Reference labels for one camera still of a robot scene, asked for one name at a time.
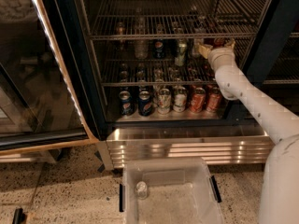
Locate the white can middle shelf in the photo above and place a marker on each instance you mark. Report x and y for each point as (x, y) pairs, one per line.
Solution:
(195, 47)

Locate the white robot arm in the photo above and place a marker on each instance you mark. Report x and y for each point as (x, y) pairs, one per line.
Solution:
(280, 193)

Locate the top wire shelf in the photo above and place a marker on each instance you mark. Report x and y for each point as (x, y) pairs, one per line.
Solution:
(150, 19)

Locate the orange can shelf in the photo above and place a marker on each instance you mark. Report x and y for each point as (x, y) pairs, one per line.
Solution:
(197, 100)
(213, 100)

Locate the wire shelf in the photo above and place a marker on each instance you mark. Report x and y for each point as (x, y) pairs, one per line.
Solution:
(150, 19)
(121, 68)

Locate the right pepsi can bottom shelf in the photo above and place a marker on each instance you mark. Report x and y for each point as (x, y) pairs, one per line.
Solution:
(144, 103)

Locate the clear glass in bin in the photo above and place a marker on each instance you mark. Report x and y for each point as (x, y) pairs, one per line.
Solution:
(141, 190)

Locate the left orange can bottom shelf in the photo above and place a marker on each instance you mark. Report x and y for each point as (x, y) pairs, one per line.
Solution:
(197, 100)

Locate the left white green can bottom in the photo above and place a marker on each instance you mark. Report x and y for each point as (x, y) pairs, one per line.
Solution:
(164, 101)

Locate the white green can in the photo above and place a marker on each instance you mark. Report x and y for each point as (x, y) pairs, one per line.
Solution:
(180, 99)
(164, 101)

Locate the clear bottle middle shelf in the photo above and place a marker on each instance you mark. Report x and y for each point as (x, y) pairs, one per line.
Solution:
(141, 45)

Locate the green can middle shelf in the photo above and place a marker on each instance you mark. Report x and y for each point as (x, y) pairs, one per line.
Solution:
(181, 49)

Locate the open glass fridge door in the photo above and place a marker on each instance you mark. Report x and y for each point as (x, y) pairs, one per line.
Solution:
(39, 105)

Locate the pepsi can middle shelf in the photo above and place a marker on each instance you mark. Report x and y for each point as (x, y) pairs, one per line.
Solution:
(159, 52)

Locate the right white green can bottom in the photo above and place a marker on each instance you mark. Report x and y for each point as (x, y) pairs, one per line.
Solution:
(180, 99)

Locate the middle wire shelf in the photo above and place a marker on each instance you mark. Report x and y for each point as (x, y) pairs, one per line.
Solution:
(121, 68)

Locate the red coke can shelf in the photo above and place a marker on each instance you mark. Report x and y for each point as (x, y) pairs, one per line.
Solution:
(218, 42)

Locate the stainless steel fridge cabinet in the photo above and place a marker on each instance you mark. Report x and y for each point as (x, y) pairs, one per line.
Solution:
(269, 60)

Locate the black object floor corner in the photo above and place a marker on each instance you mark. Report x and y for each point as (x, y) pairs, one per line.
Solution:
(18, 216)

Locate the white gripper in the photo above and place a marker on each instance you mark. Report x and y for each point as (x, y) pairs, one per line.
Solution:
(220, 55)

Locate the right orange can bottom shelf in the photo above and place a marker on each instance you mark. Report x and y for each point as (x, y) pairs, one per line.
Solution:
(213, 100)

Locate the clear plastic storage bin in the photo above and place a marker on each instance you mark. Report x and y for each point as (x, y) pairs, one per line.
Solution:
(180, 191)

